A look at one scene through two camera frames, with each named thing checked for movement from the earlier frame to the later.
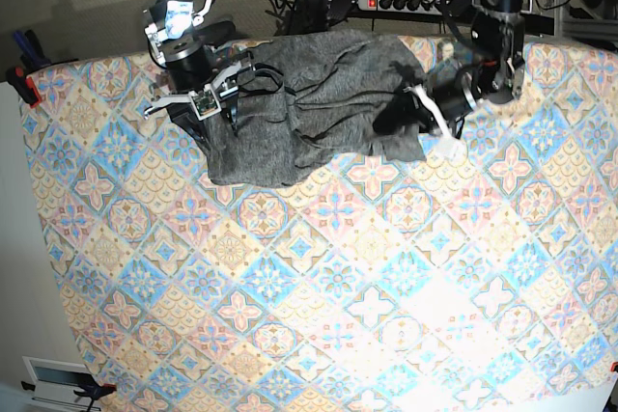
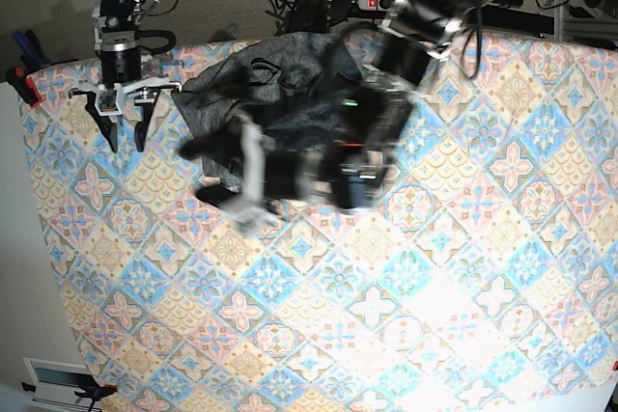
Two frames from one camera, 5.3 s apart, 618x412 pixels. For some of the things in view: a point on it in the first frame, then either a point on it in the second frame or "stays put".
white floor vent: [55, 382] stays put
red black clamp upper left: [24, 85] stays put
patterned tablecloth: [484, 283] stays put
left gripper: [205, 79] → [121, 72]
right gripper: [448, 101] → [269, 176]
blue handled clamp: [32, 54] stays put
